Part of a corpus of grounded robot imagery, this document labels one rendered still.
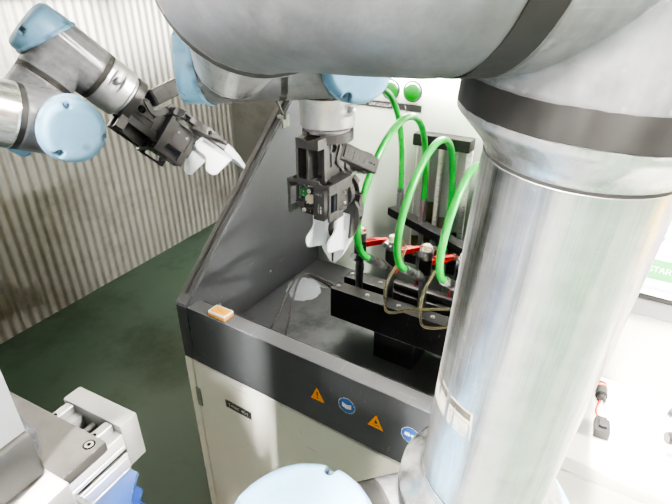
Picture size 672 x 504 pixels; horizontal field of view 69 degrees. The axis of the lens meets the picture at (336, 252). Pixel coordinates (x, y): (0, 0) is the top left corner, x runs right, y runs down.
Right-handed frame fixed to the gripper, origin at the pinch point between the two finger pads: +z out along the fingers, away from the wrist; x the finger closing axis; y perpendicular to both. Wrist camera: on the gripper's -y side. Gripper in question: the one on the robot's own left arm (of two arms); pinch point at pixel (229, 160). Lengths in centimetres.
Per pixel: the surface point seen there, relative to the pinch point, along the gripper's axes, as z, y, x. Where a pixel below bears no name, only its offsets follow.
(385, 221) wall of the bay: 57, -19, -12
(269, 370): 33.2, 31.1, -3.6
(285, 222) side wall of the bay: 40, -7, -31
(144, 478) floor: 77, 87, -90
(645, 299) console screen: 50, -5, 57
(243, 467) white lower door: 57, 57, -24
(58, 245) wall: 47, 21, -219
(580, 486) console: 47, 27, 56
